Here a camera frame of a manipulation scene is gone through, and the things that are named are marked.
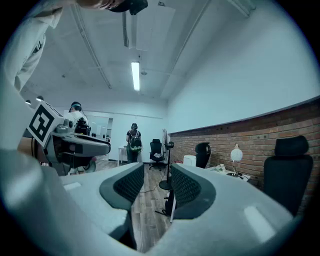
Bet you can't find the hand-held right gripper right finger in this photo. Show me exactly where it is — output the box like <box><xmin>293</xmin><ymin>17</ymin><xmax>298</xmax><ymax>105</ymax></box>
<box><xmin>149</xmin><ymin>162</ymin><xmax>301</xmax><ymax>256</ymax></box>

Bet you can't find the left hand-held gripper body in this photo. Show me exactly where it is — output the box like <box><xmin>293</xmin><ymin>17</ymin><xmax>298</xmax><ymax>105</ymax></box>
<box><xmin>26</xmin><ymin>99</ymin><xmax>97</xmax><ymax>177</ymax></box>

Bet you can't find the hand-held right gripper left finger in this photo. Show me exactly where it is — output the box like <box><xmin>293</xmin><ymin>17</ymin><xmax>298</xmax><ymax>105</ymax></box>
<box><xmin>42</xmin><ymin>161</ymin><xmax>145</xmax><ymax>252</ymax></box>

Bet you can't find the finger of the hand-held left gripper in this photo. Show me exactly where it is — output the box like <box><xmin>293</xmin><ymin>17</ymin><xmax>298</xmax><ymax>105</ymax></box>
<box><xmin>53</xmin><ymin>134</ymin><xmax>112</xmax><ymax>157</ymax></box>
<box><xmin>72</xmin><ymin>132</ymin><xmax>111</xmax><ymax>146</ymax></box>

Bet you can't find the person's left forearm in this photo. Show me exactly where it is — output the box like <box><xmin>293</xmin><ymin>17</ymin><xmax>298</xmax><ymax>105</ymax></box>
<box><xmin>16</xmin><ymin>136</ymin><xmax>38</xmax><ymax>161</ymax></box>

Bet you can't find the white side table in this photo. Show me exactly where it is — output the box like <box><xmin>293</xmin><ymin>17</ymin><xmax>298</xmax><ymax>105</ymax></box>
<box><xmin>117</xmin><ymin>146</ymin><xmax>129</xmax><ymax>166</ymax></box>

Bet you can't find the pale artificial flower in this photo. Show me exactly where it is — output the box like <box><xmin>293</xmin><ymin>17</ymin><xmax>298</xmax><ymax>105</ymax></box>
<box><xmin>212</xmin><ymin>163</ymin><xmax>227</xmax><ymax>174</ymax></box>

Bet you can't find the black and green backpack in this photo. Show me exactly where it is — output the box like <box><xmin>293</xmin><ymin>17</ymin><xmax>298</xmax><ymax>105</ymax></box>
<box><xmin>129</xmin><ymin>131</ymin><xmax>143</xmax><ymax>152</ymax></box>

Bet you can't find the white globe table lamp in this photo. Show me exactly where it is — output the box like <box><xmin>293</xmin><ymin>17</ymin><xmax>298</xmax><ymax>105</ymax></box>
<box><xmin>226</xmin><ymin>142</ymin><xmax>251</xmax><ymax>179</ymax></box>

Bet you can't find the ceiling strip light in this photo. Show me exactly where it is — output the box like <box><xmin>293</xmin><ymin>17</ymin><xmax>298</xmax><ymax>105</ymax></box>
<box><xmin>131</xmin><ymin>61</ymin><xmax>141</xmax><ymax>92</ymax></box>

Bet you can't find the person's light shirt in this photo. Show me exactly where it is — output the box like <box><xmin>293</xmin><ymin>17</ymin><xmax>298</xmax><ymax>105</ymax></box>
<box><xmin>0</xmin><ymin>4</ymin><xmax>63</xmax><ymax>101</ymax></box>

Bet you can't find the white ceiling pipe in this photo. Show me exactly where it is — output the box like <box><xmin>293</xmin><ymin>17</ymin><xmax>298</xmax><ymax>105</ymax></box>
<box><xmin>70</xmin><ymin>4</ymin><xmax>113</xmax><ymax>90</ymax></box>

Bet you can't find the white ceiling air unit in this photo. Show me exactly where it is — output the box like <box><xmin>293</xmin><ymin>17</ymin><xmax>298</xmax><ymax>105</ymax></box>
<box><xmin>121</xmin><ymin>4</ymin><xmax>176</xmax><ymax>52</ymax></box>

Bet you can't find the black head-mounted camera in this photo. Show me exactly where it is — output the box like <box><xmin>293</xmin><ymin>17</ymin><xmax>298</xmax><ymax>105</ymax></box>
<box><xmin>107</xmin><ymin>0</ymin><xmax>149</xmax><ymax>16</ymax></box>

